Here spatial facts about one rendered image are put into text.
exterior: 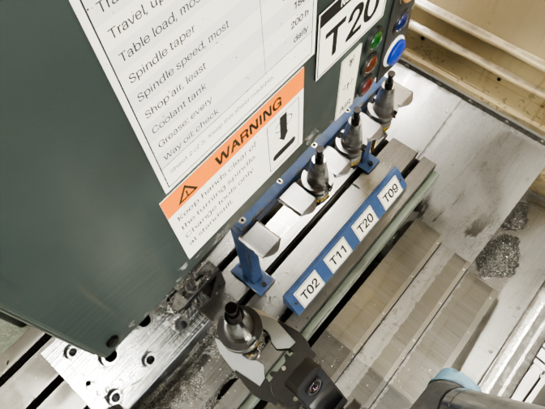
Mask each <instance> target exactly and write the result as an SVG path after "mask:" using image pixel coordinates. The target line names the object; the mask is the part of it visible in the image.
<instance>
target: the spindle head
mask: <svg viewBox="0 0 545 409"><path fill-rule="evenodd" d="M332 1H333V0H317V7H316V23H315V51H316V35H317V19H318V14H319V13H320V12H321V11H322V10H323V9H324V8H325V7H327V6H328V5H329V4H330V3H331V2H332ZM392 5H393V0H386V3H385V7H384V14H383V16H382V17H381V18H380V19H379V20H378V21H377V22H376V23H375V24H374V25H373V26H372V27H371V28H370V29H369V30H367V31H366V32H365V33H364V34H363V35H362V36H361V37H360V38H359V39H358V40H357V41H356V42H355V43H354V44H353V45H352V46H351V47H350V48H349V49H348V50H347V51H346V52H345V53H344V54H343V55H342V56H341V57H340V58H339V59H338V60H337V61H336V62H335V63H334V64H333V65H332V66H331V67H330V68H329V69H328V70H327V71H326V72H325V73H324V74H323V75H322V76H321V77H320V78H319V79H318V80H317V81H315V53H314V54H313V55H312V56H311V57H310V58H309V59H308V60H307V61H306V62H305V63H304V64H303V65H302V66H301V67H300V68H299V69H298V70H297V71H296V72H295V73H294V74H293V75H291V76H290V77H289V78H288V79H287V80H286V81H285V82H284V83H283V84H282V85H281V86H280V87H279V88H278V89H277V90H275V91H274V92H273V93H272V94H271V95H270V96H269V97H268V98H267V99H266V100H265V101H264V102H263V103H262V104H261V105H259V106H258V107H257V108H256V109H255V110H254V111H253V112H252V113H251V114H250V115H249V116H248V117H247V118H246V119H245V120H244V121H242V122H241V123H240V124H239V125H238V126H237V127H236V128H235V129H234V130H233V131H232V132H231V133H230V134H229V135H228V136H227V137H226V138H224V139H223V141H222V142H220V143H219V145H218V146H217V147H216V148H215V149H214V150H213V151H212V152H210V153H209V154H208V155H207V156H206V157H205V158H204V159H203V160H202V161H201V162H200V163H199V164H198V165H197V166H196V167H194V168H193V169H192V170H191V171H190V172H189V173H188V174H187V175H186V176H185V177H184V178H183V179H182V180H181V181H180V182H179V183H177V184H176V185H175V186H174V187H173V188H172V189H171V190H170V191H169V192H168V193H167V194H166V193H165V191H164V189H163V187H162V186H161V183H160V181H159V179H158V177H157V175H156V173H155V171H154V169H153V168H152V165H151V163H150V161H149V160H148V157H147V155H146V153H145V151H144V150H143V148H142V146H141V144H140V142H139V140H138V138H137V136H136V134H135V132H134V130H133V128H132V126H131V124H130V122H129V120H128V118H127V116H126V114H125V112H124V110H123V108H122V106H121V104H120V102H119V100H118V98H117V96H116V94H115V92H114V90H113V88H112V86H111V84H110V82H109V80H108V78H107V76H106V74H105V72H104V70H103V68H102V66H101V64H100V62H99V60H98V58H97V56H96V54H95V52H94V50H93V48H92V46H91V44H90V42H89V40H88V38H87V36H86V34H85V32H84V30H83V28H82V26H81V24H80V22H79V20H78V18H77V16H76V14H75V12H74V10H73V8H72V6H71V4H70V2H69V0H0V312H3V313H5V314H7V315H8V316H11V317H13V318H15V319H17V320H19V321H22V322H23V323H25V324H27V325H30V326H32V327H34V328H36V329H38V330H40V331H42V332H44V333H46V334H49V335H51V336H53V337H55V338H57V339H59V340H61V341H63V342H66V343H68V344H70V345H72V346H73V347H76V348H78V349H80V350H81V351H85V352H87V353H90V354H92V355H98V356H99V357H101V358H106V357H108V356H109V355H110V354H111V353H112V352H113V351H114V350H115V349H116V348H117V347H118V346H119V345H120V344H121V343H122V341H123V340H124V339H125V338H126V337H127V336H128V335H129V334H130V333H131V332H132V331H133V330H134V329H135V328H136V327H137V326H138V325H139V324H140V323H141V322H142V320H143V319H144V318H145V317H146V316H147V315H148V314H149V313H150V312H151V311H152V310H153V309H154V308H155V307H156V306H157V305H158V304H159V303H160V302H161V301H162V300H163V299H164V298H165V297H166V296H167V295H168V294H169V293H170V292H171V291H172V290H173V289H174V288H175V287H176V286H177V285H178V284H179V283H180V282H181V280H182V279H183V278H184V277H185V276H186V275H187V274H188V273H189V272H190V271H191V270H192V269H193V268H194V267H195V266H196V265H197V264H198V263H199V262H200V260H201V259H202V258H203V257H204V256H205V255H206V254H207V253H208V252H209V251H210V250H211V249H212V248H213V247H214V246H215V245H216V244H217V243H218V242H219V241H220V239H221V238H222V237H223V236H224V235H225V234H226V233H227V232H228V231H229V230H230V229H231V228H232V227H233V226H234V225H235V224H236V223H237V222H238V221H239V219H240V218H241V217H242V216H243V215H244V214H245V213H246V212H247V211H248V210H249V209H250V208H251V207H252V206H253V205H254V204H255V203H256V202H257V201H258V200H259V198H260V197H261V196H262V195H263V194H264V193H265V192H266V191H267V190H268V189H269V188H270V187H271V186H272V185H273V184H274V183H275V182H276V181H277V180H278V179H279V178H280V177H281V176H282V175H283V174H284V173H285V172H286V171H287V170H288V169H289V168H290V167H291V166H292V165H293V164H294V163H295V162H296V161H297V160H298V158H299V157H300V156H301V155H302V154H303V153H304V152H305V151H306V150H307V149H308V148H309V147H310V146H311V145H312V144H313V143H314V142H315V141H316V140H317V138H318V137H319V136H320V135H321V134H322V133H323V132H324V131H325V130H326V129H327V128H328V127H329V126H330V125H331V124H332V123H333V122H334V119H335V113H336V106H337V93H338V85H339V79H340V72H341V62H342V61H343V60H344V59H345V58H346V57H347V56H348V55H349V54H351V53H352V52H353V51H354V50H355V49H356V48H357V47H358V46H359V45H360V44H361V43H362V44H363V45H362V50H361V55H360V60H359V65H358V75H357V80H356V85H355V90H354V99H353V101H354V100H355V99H356V98H357V90H358V86H359V85H360V83H361V82H362V80H363V78H364V77H365V76H364V77H363V76H361V73H360V71H361V67H362V65H363V62H364V61H365V59H366V58H367V56H368V55H369V54H367V53H366V52H365V49H364V47H365V44H366V41H367V38H368V37H369V35H370V34H371V32H372V31H373V29H374V28H376V27H377V26H382V27H383V28H384V35H383V37H382V40H381V42H380V44H379V45H378V46H377V47H376V49H375V50H374V51H377V52H378V53H379V58H378V61H377V64H376V65H375V68H374V69H373V70H372V71H371V73H372V74H373V75H374V79H375V78H376V77H377V73H378V69H379V65H380V58H381V54H382V50H383V47H384V39H385V36H386V32H387V28H388V21H389V17H390V13H391V10H392ZM302 67H304V86H303V142H302V143H301V145H300V146H299V147H298V148H297V149H296V150H295V151H294V152H293V153H292V154H291V155H290V156H289V157H288V158H287V159H286V160H285V161H284V162H283V163H282V164H281V165H280V166H279V167H278V168H277V169H276V170H275V171H274V173H273V174H272V175H271V176H270V177H269V178H268V179H267V180H266V181H265V182H264V183H263V184H262V185H261V186H260V187H259V188H258V189H257V190H256V191H255V192H254V193H253V194H252V195H251V196H250V197H249V198H248V199H247V201H246V202H245V203H244V204H243V205H242V206H241V207H240V208H239V209H238V210H237V211H236V212H235V213H234V214H233V215H232V216H231V217H230V218H229V219H228V220H227V221H226V222H225V223H224V224H223V225H222V226H221V227H220V229H219V230H218V231H217V232H216V233H215V234H214V235H213V236H212V237H211V238H210V239H209V240H208V241H207V242H206V243H205V244H204V245H203V246H202V247H201V248H200V249H199V250H198V251H197V252H196V253H195V254H194V255H193V257H192V258H191V259H189V258H188V256H187V254H186V253H185V251H184V249H183V247H182V245H181V244H180V242H179V240H178V237H177V236H176V234H175V233H174V230H173V228H172V227H171V225H170V223H169V221H168V219H167V218H166V216H165V214H164V212H163V211H162V209H161V206H160V205H159V204H160V203H161V202H162V201H163V200H164V199H165V198H166V197H167V196H168V195H169V194H170V193H171V192H172V191H173V190H174V189H175V188H176V187H177V186H178V185H179V184H180V183H181V182H182V181H183V180H184V179H186V178H187V177H188V176H189V175H190V174H191V173H192V172H193V171H194V170H195V169H196V168H197V167H198V166H199V165H200V164H201V163H203V162H204V161H205V160H206V159H207V158H208V157H209V156H210V155H211V154H212V153H213V152H214V151H215V150H216V149H217V148H218V147H220V146H221V145H222V144H223V143H224V142H225V141H226V140H227V139H228V138H229V137H230V136H231V135H232V134H233V133H234V132H235V131H237V130H238V129H239V128H240V127H241V126H242V125H243V124H244V123H245V122H246V121H247V120H248V119H249V118H250V117H251V116H252V115H253V114H254V113H255V112H256V111H257V110H258V109H259V108H260V107H261V106H262V105H263V104H264V103H265V102H266V101H267V100H268V99H269V98H270V97H272V96H273V95H274V94H275V93H276V92H277V91H278V90H279V89H280V88H281V87H282V86H283V85H284V84H285V83H286V82H287V81H289V80H290V79H291V78H292V77H293V76H294V75H295V74H296V73H297V72H298V71H299V70H300V69H301V68H302Z"/></svg>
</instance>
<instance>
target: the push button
mask: <svg viewBox="0 0 545 409"><path fill-rule="evenodd" d="M405 47H406V40H404V39H403V38H401V39H400V40H398V41H397V43H396V44H395V45H394V46H393V47H392V49H391V51H390V53H389V55H388V58H387V65H389V66H392V65H394V64H395V63H396V62H397V61H398V59H399V58H400V57H401V56H402V54H403V52H404V49H405Z"/></svg>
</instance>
